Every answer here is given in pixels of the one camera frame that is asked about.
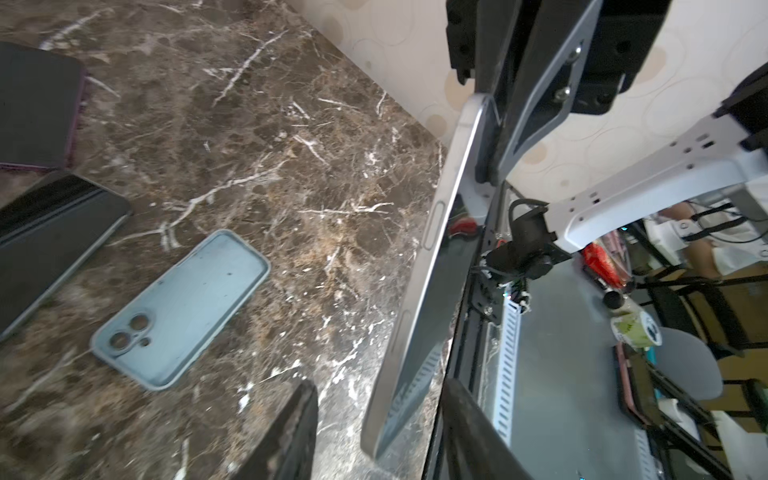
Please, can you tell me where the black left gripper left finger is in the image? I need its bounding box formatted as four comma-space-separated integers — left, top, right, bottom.
233, 380, 318, 480

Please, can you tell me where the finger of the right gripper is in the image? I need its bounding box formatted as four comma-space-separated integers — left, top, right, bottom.
487, 1, 603, 186

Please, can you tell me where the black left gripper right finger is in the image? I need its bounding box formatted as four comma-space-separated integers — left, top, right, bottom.
440, 379, 532, 480

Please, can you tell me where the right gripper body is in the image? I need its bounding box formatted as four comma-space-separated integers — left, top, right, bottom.
445, 1, 671, 115

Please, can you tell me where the light blue phone case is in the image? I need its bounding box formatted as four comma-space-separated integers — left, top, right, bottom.
90, 229, 271, 391

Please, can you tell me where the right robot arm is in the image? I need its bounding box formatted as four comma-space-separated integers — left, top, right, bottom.
446, 1, 767, 284

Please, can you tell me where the silver phone dark screen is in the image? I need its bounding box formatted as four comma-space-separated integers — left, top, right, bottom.
1, 172, 132, 339

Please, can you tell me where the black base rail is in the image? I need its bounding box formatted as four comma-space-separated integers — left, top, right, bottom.
422, 198, 514, 479

